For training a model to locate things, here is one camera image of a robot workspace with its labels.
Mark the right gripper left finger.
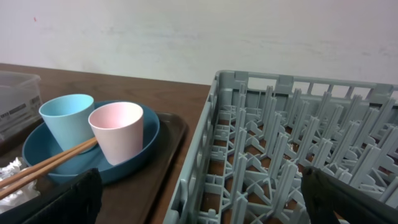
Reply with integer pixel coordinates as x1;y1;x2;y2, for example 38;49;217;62
22;168;103;224

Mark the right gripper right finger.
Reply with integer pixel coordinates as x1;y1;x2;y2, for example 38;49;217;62
301;166;397;224

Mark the white tissue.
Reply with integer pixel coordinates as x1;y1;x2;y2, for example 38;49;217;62
0;157;41;215

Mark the pink cup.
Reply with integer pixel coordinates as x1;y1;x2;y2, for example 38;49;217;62
88;101;144;166

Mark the grey dishwasher rack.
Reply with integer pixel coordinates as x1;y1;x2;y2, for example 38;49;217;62
164;70;397;223

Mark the brown serving tray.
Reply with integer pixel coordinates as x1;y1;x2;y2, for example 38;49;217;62
1;113;187;224

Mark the left wooden chopstick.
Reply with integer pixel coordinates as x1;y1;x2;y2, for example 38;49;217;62
0;137;98;190

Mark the wooden chopstick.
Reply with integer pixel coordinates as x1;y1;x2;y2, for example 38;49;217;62
0;137;98;190
0;141;98;200

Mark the dark blue plate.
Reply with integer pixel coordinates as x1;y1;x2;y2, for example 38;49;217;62
22;105;160;184

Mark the right wooden chopstick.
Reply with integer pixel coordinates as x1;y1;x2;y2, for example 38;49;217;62
0;141;98;200

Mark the light blue cup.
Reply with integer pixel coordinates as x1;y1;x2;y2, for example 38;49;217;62
39;94;95;151

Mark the clear plastic bin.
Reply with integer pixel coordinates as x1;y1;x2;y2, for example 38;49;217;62
1;71;42;142

